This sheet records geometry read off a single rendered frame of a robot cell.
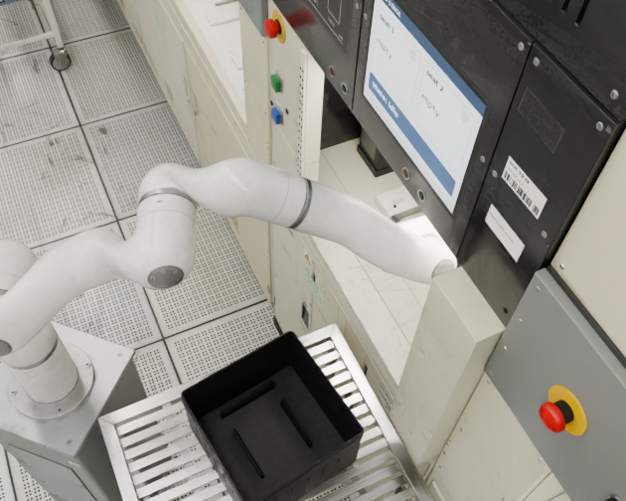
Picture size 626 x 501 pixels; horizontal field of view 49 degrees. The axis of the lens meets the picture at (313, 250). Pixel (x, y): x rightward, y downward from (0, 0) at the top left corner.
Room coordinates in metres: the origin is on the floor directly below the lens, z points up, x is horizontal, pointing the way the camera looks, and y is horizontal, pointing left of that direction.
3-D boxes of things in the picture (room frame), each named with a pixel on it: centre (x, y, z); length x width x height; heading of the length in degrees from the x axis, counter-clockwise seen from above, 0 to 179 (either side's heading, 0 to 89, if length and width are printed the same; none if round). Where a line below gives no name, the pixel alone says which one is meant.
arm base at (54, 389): (0.65, 0.59, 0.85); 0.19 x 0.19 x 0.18
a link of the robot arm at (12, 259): (0.69, 0.59, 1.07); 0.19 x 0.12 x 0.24; 9
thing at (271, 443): (0.54, 0.07, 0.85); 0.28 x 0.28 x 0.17; 36
